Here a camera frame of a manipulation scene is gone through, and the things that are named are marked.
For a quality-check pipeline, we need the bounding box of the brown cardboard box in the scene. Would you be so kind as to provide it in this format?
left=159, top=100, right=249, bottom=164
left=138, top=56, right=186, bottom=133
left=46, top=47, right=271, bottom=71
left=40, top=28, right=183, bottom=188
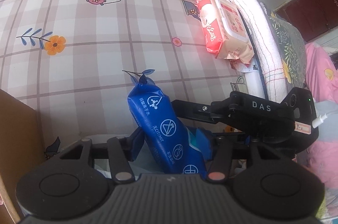
left=1, top=91, right=45, bottom=223

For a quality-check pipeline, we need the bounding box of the pink grey cartoon blanket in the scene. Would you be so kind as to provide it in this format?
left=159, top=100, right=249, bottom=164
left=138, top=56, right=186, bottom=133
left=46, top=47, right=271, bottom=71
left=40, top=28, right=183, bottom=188
left=297, top=42, right=337, bottom=219

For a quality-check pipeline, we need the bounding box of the grey white quilt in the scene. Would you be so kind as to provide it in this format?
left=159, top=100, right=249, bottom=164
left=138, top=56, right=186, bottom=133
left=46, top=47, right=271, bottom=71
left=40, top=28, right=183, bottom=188
left=227, top=0, right=288, bottom=103

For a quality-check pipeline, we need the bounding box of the green leaf pattern pillow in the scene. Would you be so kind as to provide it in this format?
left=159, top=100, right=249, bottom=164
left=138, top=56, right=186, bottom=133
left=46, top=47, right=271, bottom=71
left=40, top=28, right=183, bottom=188
left=265, top=8, right=307, bottom=88

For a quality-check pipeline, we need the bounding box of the red white wipes pack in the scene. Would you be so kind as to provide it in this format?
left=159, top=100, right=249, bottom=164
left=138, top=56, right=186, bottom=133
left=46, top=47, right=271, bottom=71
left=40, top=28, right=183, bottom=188
left=196, top=0, right=254, bottom=65

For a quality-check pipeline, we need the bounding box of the blue wet wipes pack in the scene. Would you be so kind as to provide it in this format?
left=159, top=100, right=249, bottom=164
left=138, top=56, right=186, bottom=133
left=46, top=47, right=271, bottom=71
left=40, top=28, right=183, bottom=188
left=127, top=75, right=207, bottom=178

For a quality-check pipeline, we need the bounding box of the dark red wooden door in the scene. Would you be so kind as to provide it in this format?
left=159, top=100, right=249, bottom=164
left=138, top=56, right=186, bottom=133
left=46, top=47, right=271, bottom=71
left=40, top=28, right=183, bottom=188
left=276, top=0, right=337, bottom=42

